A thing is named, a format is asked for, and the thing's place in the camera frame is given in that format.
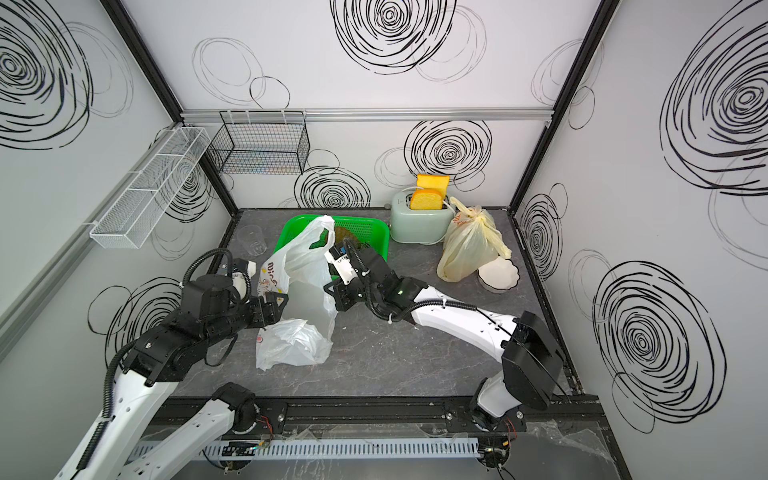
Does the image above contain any front toast slice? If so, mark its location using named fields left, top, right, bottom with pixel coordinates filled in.
left=409, top=188, right=445, bottom=211

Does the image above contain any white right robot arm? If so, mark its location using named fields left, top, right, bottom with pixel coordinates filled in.
left=324, top=239, right=565, bottom=421

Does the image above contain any toast slice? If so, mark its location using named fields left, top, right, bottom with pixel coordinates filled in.
left=417, top=174, right=450, bottom=198
left=409, top=188, right=445, bottom=211

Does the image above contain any white mesh wall shelf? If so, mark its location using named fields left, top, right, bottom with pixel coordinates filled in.
left=89, top=126, right=210, bottom=249

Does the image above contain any back toast slice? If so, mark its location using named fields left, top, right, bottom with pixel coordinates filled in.
left=417, top=174, right=450, bottom=198

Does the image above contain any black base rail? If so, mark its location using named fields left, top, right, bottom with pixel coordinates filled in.
left=155, top=394, right=604, bottom=434

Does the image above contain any white bunny print plastic bag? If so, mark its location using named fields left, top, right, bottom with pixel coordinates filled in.
left=256, top=215, right=337, bottom=371

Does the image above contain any yellowish fruit print plastic bag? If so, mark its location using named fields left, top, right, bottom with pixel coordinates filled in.
left=437, top=196, right=511, bottom=283

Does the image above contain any clear plastic cup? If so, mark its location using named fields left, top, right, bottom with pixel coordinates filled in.
left=237, top=224, right=267, bottom=257

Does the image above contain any grey slotted cable duct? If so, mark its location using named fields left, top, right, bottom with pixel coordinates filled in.
left=128, top=437, right=481, bottom=463

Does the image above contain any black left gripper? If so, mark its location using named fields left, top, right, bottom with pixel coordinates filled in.
left=209, top=289, right=291, bottom=347

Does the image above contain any white scalloped plate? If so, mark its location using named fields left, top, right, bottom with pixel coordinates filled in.
left=477, top=257, right=520, bottom=293

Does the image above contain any mint green toaster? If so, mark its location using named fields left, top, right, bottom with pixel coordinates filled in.
left=389, top=187, right=456, bottom=245

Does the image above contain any green plastic basket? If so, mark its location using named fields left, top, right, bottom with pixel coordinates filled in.
left=274, top=214, right=390, bottom=260

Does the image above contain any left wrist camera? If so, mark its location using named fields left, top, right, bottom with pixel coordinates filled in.
left=232, top=259, right=257, bottom=303

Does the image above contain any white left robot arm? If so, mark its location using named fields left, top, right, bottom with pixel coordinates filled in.
left=56, top=248, right=289, bottom=479

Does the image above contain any black wire wall basket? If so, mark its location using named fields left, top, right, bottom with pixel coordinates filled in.
left=208, top=110, right=310, bottom=175

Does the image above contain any green pineapple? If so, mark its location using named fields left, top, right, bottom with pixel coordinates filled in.
left=334, top=226, right=361, bottom=247

